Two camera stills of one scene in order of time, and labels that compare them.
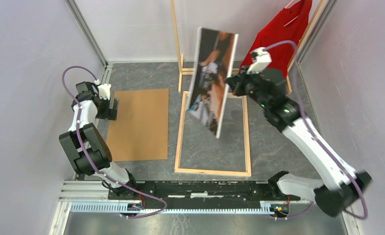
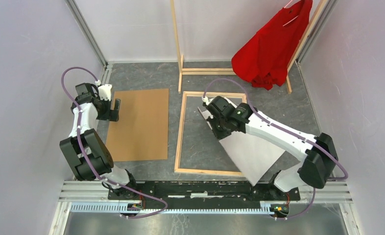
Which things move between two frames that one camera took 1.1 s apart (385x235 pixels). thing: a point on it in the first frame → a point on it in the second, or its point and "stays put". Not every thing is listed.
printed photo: (214, 61) → (253, 156)
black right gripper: (236, 82) → (219, 135)
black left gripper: (109, 114) stays put
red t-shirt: (289, 24) stays put
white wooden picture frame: (248, 172) stays put
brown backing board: (140, 132) stays put
